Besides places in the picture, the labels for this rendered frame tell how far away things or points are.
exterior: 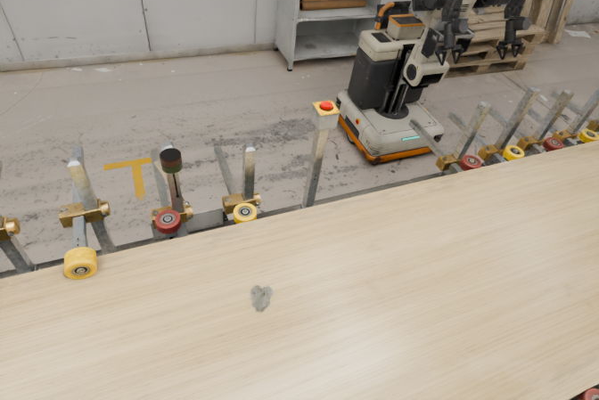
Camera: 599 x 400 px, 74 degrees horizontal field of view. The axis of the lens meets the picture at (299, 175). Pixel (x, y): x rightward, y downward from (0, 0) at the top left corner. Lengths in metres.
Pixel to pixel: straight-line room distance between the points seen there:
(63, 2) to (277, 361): 3.31
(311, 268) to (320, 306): 0.13
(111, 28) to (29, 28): 0.60
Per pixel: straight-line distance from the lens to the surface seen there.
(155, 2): 3.86
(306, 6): 3.85
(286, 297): 1.20
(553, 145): 2.18
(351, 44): 4.32
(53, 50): 4.05
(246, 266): 1.25
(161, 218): 1.38
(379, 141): 2.82
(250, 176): 1.38
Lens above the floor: 1.96
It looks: 44 degrees down
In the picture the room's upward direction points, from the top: 9 degrees clockwise
